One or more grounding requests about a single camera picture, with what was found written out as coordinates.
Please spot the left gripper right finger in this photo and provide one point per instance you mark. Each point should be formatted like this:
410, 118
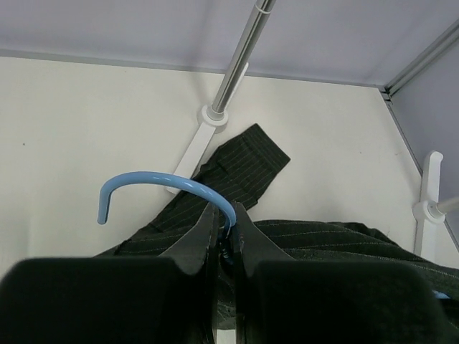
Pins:
315, 282

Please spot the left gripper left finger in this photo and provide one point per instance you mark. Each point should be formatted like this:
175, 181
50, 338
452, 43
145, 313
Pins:
170, 298

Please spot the black pinstripe shirt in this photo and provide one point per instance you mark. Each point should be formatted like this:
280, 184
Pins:
241, 170

